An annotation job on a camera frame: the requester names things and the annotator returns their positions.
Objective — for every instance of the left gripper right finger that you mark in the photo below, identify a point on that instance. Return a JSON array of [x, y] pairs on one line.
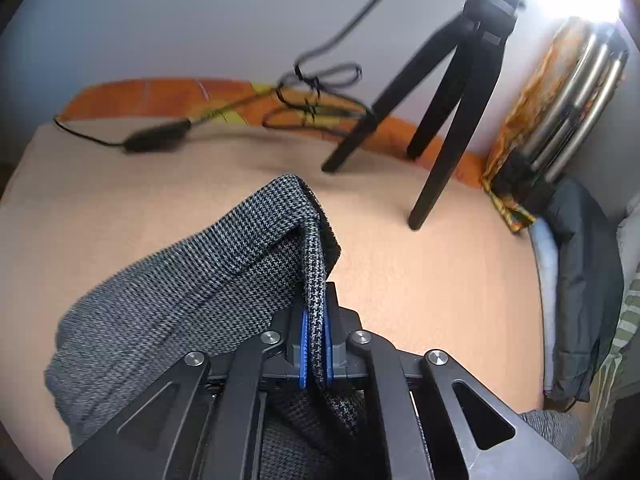
[[338, 323]]

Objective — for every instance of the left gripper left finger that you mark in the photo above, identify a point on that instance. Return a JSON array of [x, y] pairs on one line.
[[290, 363]]

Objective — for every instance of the grey houndstooth pants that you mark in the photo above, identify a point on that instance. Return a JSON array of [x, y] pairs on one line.
[[163, 372]]

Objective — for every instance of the dark grey folded garment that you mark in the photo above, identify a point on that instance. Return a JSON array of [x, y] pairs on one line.
[[589, 290]]

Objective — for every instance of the orange patterned cloth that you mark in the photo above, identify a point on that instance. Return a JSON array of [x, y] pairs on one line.
[[535, 97]]

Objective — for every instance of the orange patterned bedsheet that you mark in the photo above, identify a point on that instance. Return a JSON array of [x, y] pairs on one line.
[[189, 97]]

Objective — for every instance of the green white striped pillow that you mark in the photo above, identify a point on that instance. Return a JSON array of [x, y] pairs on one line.
[[606, 388]]

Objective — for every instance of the black mini tripod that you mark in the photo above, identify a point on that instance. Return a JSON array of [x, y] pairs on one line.
[[476, 40]]

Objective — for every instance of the silver folded tripod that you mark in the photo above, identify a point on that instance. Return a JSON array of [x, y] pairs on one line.
[[531, 170]]

